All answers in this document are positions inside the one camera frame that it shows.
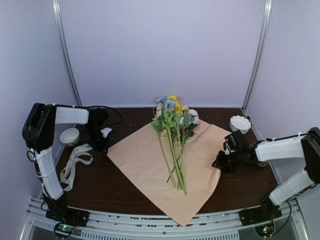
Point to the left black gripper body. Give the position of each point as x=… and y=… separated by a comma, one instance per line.
x=96, y=142

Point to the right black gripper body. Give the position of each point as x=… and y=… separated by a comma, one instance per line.
x=229, y=163

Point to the pink rose stem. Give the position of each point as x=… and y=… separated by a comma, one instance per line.
x=193, y=117

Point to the peach flower stem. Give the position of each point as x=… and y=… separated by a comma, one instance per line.
x=158, y=127

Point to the white rose stem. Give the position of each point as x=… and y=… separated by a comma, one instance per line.
x=186, y=119

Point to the blue flower stem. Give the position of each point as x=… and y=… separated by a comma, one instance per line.
x=169, y=119

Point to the pale yellow flower stem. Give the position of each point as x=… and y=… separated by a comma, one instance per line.
x=169, y=122

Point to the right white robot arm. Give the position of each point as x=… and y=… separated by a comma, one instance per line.
x=237, y=151

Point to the left white patterned bowl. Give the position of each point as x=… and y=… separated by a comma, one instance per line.
x=70, y=137

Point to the white patterned mug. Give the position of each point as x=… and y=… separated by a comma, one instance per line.
x=262, y=164

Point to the right white scalloped bowl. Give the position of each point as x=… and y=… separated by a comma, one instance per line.
x=239, y=123

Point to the white printed ribbon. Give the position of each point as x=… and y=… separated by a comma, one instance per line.
x=79, y=154

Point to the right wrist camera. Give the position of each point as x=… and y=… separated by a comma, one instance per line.
x=227, y=149

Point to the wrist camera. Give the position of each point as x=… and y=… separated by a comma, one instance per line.
x=227, y=149
x=106, y=131

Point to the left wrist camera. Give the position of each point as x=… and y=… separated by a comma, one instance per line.
x=106, y=131

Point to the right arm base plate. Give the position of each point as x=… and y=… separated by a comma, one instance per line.
x=262, y=221

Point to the front aluminium rail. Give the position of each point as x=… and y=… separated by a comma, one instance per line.
x=226, y=225

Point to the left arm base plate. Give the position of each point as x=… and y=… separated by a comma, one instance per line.
x=67, y=223

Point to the left aluminium frame post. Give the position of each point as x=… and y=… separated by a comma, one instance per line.
x=56, y=4

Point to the aluminium frame post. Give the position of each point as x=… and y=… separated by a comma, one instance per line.
x=56, y=4
x=264, y=30

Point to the right aluminium frame post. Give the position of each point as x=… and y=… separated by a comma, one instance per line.
x=264, y=30

